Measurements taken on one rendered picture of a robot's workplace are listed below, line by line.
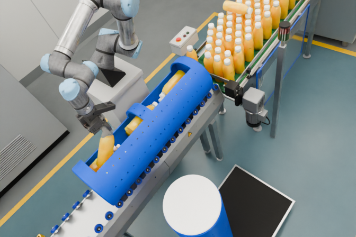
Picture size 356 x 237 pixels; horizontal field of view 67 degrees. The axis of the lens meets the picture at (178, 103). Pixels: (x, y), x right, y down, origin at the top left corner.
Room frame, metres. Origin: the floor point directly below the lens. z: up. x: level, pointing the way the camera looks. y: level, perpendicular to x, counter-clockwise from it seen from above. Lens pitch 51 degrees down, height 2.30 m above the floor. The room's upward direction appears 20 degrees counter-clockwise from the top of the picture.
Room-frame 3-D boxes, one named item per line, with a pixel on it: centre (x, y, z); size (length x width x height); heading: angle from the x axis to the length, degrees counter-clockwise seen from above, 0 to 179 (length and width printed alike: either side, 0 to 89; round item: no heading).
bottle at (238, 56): (1.24, -0.48, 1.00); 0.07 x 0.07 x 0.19
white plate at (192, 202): (0.45, 0.10, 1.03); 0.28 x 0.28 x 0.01
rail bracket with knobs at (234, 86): (1.07, -0.35, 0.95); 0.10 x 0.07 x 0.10; 35
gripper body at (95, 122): (0.80, 0.38, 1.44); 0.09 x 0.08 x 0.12; 125
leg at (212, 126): (1.11, -0.19, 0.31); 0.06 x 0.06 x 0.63; 35
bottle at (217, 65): (1.23, -0.33, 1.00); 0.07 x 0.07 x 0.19
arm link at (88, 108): (0.81, 0.37, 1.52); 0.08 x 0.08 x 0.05
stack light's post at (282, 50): (1.13, -0.72, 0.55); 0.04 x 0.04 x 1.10; 35
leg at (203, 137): (1.22, -0.11, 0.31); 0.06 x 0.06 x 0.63; 35
